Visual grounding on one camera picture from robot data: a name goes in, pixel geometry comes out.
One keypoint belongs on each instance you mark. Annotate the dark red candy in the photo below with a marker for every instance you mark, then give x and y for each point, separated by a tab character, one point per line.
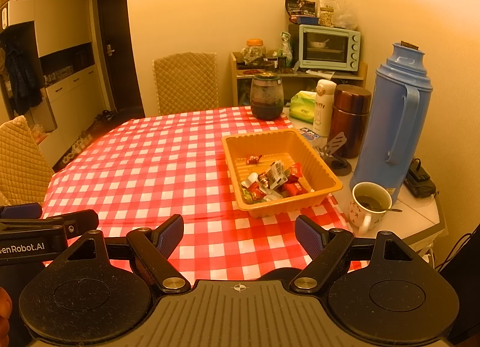
264	179

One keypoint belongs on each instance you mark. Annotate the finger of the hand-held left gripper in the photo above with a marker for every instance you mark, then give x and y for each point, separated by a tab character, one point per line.
22	211
80	221

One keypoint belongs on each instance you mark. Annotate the bag of nuts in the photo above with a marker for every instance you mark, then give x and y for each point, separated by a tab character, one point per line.
326	11

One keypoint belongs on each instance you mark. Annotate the orange plastic tray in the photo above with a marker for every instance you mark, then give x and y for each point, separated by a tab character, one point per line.
262	144

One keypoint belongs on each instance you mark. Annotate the dark clear snack packet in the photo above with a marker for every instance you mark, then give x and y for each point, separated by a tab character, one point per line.
276	173

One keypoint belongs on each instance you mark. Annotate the green tissue pack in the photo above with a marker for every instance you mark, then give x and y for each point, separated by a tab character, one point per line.
303	109

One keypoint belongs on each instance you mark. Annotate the clear plastic bag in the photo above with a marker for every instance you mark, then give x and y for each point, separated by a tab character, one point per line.
347	13

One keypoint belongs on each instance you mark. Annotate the person's left hand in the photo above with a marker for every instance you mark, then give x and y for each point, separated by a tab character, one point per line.
3	309

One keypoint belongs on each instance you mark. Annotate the row of light shoes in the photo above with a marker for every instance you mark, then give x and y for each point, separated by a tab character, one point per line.
77	150

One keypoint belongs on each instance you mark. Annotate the green white bag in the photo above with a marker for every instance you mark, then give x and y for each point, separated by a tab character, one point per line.
286	49

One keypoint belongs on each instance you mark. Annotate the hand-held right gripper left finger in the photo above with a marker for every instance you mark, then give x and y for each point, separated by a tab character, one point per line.
170	236

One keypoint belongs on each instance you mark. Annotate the small red candy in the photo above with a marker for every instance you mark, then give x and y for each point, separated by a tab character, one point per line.
253	159

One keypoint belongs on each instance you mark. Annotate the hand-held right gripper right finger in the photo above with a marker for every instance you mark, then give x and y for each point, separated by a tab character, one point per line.
309	236

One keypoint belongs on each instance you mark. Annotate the large dark glass jar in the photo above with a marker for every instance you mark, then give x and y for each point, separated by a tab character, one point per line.
266	99

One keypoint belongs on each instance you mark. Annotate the light blue toaster oven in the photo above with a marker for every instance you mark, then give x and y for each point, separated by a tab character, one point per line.
330	47

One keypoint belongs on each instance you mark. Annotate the black power adapter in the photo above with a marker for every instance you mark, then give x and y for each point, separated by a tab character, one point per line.
422	180

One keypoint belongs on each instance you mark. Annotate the silver phone stand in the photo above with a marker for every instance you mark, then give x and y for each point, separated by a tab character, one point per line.
335	148

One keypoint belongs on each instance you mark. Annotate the brown metal thermos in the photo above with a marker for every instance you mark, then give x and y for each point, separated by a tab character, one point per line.
350	118

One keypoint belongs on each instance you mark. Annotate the silver white snack wrapper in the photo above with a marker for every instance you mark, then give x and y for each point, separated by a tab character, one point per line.
249	180

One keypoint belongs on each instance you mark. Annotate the beige quilted chair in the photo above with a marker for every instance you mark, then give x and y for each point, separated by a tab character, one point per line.
185	82
20	159

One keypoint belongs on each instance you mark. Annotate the red white checked tablecloth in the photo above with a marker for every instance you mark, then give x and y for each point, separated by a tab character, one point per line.
142	167

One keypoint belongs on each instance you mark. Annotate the pair of black shoes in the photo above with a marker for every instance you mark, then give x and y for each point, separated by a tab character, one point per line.
105	115

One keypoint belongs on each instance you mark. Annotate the white patterned mug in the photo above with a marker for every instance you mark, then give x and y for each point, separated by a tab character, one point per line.
365	212

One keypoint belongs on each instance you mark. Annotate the wooden shelf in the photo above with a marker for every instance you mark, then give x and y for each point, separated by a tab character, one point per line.
240	81

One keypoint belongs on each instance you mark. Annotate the metal spoon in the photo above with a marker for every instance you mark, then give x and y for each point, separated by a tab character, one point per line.
396	211

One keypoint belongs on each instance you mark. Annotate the white cabinet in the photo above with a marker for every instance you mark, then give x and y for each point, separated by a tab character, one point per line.
63	28

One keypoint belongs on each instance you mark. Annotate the dark hanging coat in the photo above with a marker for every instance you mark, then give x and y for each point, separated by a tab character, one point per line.
20	77

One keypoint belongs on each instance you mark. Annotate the dark door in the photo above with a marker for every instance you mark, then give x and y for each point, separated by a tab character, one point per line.
120	47

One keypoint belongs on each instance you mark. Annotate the white bowl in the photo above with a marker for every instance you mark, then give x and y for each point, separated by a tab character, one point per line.
318	43

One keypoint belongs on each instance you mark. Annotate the blue white pack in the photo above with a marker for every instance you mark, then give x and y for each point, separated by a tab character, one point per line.
309	133

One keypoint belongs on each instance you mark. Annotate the blue thermos jug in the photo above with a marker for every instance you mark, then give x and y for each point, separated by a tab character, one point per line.
378	137

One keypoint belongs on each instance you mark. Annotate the plastic jar orange lid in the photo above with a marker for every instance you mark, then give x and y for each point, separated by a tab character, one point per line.
254	52

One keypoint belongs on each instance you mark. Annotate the dark snack bag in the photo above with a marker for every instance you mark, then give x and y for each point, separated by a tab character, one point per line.
300	4

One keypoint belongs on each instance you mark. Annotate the white thermos bottle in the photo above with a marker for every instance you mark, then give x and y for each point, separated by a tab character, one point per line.
324	107

